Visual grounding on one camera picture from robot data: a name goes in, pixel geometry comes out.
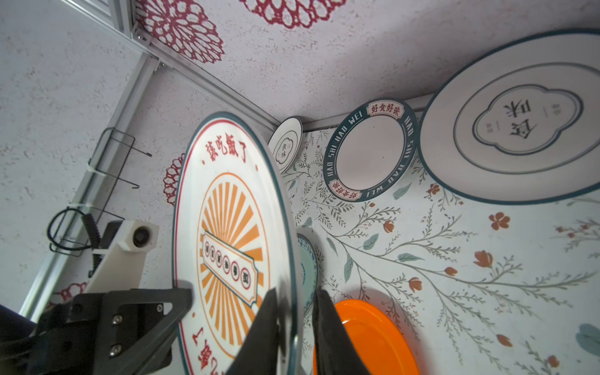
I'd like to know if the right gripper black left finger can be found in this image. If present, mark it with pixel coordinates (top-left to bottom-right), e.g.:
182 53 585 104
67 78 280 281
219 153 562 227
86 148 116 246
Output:
226 288 279 375

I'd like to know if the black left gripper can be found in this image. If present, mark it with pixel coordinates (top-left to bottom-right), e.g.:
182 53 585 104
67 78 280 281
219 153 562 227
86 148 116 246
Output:
27 288 192 374

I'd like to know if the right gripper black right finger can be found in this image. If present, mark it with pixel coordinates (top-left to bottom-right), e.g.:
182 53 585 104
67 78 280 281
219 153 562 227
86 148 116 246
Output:
312 289 370 374

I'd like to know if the orange sunburst plate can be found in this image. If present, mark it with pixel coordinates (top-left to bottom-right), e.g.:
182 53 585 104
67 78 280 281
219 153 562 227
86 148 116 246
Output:
172 112 303 374

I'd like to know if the green rim plate back row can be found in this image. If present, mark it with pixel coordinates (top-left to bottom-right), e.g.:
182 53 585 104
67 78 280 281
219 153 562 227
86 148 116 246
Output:
323 98 417 203

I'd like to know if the orange plastic plate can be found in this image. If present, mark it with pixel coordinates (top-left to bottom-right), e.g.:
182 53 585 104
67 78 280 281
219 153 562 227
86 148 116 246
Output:
334 299 420 374

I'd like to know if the teal patterned plate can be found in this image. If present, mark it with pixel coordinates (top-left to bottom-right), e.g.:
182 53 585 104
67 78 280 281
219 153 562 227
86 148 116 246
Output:
298 234 319 314

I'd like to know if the white cloud plate far left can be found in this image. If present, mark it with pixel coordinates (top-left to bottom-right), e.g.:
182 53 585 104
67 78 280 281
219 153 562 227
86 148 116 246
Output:
268 117 303 173

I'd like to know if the white cloud pattern plate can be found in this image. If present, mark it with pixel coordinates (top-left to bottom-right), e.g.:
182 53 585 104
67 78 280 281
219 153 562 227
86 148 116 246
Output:
418 29 599 206

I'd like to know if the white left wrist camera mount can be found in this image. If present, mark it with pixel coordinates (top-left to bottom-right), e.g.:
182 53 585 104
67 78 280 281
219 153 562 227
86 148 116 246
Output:
85 220 159 293

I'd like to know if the black wire wall rack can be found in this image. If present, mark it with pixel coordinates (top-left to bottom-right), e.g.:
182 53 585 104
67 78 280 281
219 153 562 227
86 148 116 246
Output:
86 127 153 189

